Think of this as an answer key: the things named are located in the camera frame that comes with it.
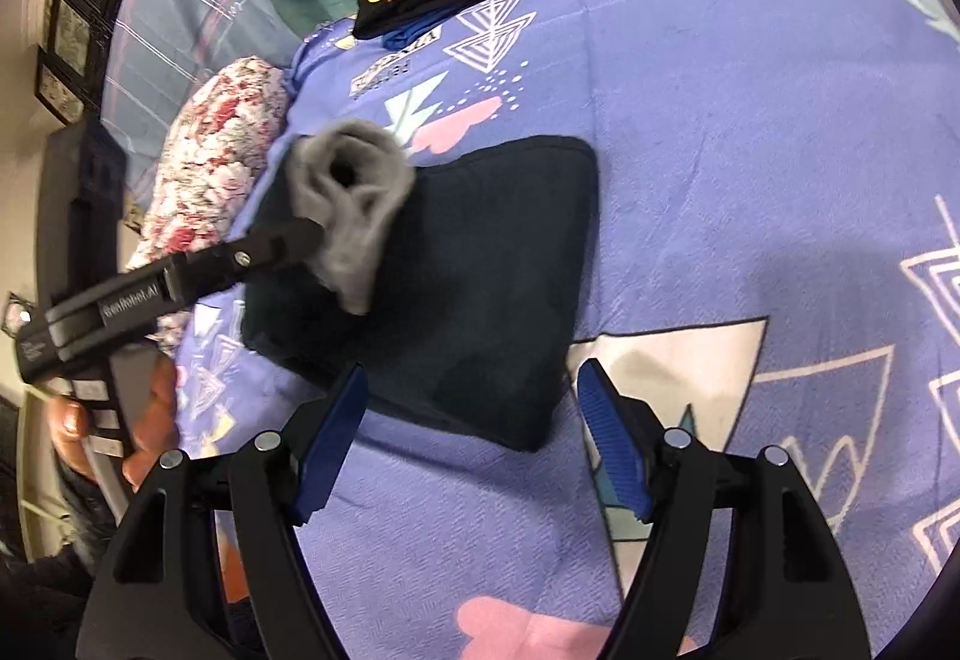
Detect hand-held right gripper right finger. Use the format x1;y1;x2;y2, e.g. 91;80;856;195
576;358;875;660

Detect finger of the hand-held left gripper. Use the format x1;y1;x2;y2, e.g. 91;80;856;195
171;217;328;302

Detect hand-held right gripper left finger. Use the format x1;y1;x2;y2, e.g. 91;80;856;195
75;361;370;660

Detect dark navy pants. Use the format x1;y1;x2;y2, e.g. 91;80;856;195
240;118;601;455

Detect person's left forearm black sleeve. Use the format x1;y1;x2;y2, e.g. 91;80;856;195
0;397;125;631

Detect person's left hand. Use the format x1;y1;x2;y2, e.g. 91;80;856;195
43;354;181;492

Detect floral red white pillow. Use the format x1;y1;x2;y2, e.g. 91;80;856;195
124;56;293;361

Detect dark framed picture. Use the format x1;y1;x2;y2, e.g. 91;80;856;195
41;0;106;68
34;60;87;125

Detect blue plaid pillow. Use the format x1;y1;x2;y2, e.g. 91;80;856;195
97;0;316;211

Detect blue folded garment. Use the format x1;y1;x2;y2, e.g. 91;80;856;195
381;4;466;50

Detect purple printed bedsheet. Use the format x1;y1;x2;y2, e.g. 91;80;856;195
154;0;960;660

